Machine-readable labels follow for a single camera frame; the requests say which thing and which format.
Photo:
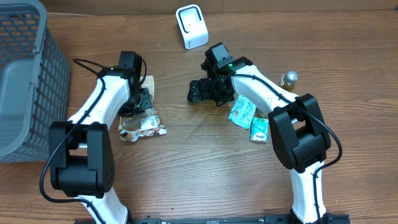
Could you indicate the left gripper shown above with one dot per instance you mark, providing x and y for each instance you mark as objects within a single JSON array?
[{"x": 147, "y": 104}]

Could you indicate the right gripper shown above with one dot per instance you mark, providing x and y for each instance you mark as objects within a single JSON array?
[{"x": 204, "y": 86}]

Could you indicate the brown Pantree snack pouch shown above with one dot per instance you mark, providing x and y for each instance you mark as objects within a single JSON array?
[{"x": 142, "y": 125}]

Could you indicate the small teal white packet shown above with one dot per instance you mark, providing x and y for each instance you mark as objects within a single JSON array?
[{"x": 259, "y": 130}]

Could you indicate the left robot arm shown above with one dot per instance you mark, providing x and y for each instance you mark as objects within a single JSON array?
[{"x": 81, "y": 162}]

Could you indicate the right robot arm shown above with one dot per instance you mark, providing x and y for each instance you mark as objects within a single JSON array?
[{"x": 300, "y": 137}]

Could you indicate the white barcode scanner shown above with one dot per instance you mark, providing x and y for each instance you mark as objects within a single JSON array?
[{"x": 192, "y": 26}]

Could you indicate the grey plastic mesh basket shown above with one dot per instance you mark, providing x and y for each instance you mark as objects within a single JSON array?
[{"x": 35, "y": 79}]

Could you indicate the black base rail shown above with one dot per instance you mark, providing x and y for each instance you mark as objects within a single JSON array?
[{"x": 329, "y": 218}]

